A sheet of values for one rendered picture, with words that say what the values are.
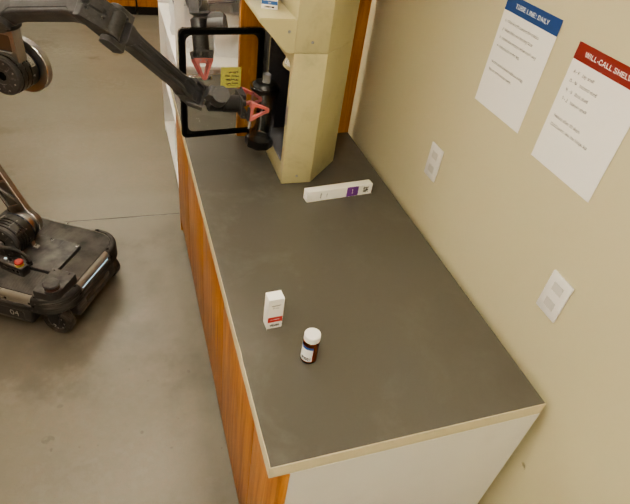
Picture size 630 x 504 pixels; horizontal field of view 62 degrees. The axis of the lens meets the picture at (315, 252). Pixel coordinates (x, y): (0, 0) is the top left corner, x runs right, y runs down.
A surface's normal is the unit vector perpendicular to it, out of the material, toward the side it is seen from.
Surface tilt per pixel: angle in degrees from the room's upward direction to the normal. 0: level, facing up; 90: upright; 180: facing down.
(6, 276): 0
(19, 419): 0
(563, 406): 90
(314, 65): 90
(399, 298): 0
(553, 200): 90
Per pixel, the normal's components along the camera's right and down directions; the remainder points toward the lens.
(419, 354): 0.13, -0.76
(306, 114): 0.30, 0.64
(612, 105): -0.95, 0.10
